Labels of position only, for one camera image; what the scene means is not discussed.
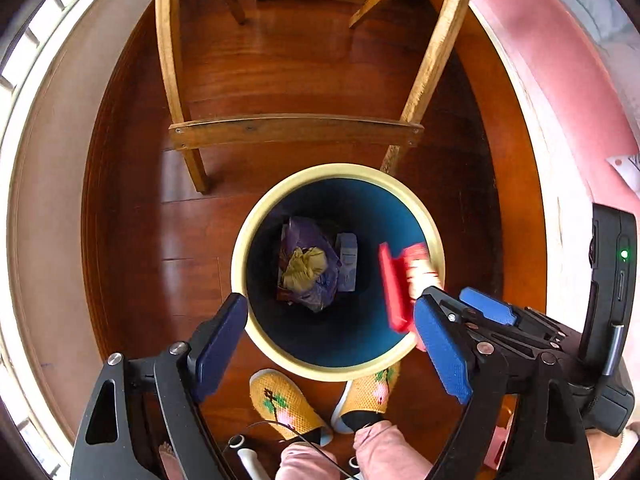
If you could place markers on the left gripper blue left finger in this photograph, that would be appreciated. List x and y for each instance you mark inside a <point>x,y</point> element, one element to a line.
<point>212,346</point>

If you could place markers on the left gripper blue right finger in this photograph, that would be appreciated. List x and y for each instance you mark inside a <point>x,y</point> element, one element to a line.
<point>446,357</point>

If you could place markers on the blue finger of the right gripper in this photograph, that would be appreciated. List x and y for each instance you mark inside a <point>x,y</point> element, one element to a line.
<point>493,309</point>

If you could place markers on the strawberry duck carton box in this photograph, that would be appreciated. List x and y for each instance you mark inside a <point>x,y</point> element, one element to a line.
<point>404,279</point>

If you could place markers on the purple plastic bag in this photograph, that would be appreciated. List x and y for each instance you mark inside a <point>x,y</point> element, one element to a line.
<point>304,233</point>

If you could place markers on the yellow paper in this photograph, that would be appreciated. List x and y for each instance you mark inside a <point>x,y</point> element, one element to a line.
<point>304,268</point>

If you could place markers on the yellow rim blue trash bin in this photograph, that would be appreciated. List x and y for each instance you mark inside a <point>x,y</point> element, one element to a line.
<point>351,337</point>

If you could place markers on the left yellow embroidered slipper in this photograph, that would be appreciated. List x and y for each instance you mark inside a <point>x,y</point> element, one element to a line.
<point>280,402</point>

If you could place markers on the yellow embroidered slipper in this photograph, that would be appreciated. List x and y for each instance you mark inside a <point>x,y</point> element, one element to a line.
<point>280,402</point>
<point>364,400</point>

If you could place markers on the right yellow embroidered slipper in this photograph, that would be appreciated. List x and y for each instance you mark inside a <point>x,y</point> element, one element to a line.
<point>364,400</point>

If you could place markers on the right pink trouser leg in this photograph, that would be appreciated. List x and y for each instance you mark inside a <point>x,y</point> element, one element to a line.
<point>382,452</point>

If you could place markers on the pink trouser leg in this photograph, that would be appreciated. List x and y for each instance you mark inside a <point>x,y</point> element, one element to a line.
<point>382,452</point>
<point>302,461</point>

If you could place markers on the left pink trouser leg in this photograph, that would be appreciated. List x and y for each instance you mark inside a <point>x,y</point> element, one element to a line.
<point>302,461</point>

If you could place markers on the small white box in bin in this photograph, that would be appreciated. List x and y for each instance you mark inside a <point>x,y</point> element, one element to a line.
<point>347,248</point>

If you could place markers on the pink bed sheet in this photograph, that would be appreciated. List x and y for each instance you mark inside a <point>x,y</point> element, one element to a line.
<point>583,55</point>

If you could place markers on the black camera device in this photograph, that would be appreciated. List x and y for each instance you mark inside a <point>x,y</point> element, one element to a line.
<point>613,253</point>

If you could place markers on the window with dark frame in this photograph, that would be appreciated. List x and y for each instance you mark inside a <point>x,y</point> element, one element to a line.
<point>34,60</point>

